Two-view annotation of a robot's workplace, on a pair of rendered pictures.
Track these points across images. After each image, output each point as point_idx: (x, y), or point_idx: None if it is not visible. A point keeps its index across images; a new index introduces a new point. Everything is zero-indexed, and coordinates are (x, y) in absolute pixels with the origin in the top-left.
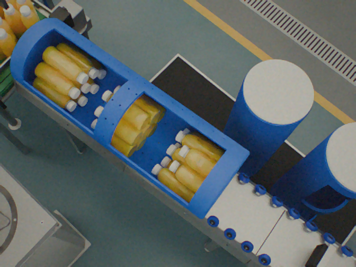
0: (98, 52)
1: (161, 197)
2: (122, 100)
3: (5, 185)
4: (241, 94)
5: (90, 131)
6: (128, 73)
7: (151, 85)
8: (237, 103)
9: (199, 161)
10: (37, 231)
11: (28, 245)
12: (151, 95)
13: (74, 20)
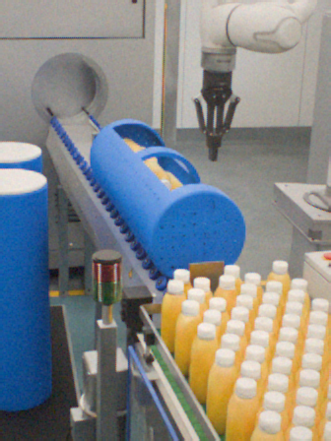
0: (145, 178)
1: None
2: (161, 149)
3: (304, 203)
4: (36, 196)
5: (201, 183)
6: (133, 166)
7: (121, 165)
8: (36, 220)
9: (135, 144)
10: (294, 185)
11: (306, 185)
12: (132, 151)
13: None
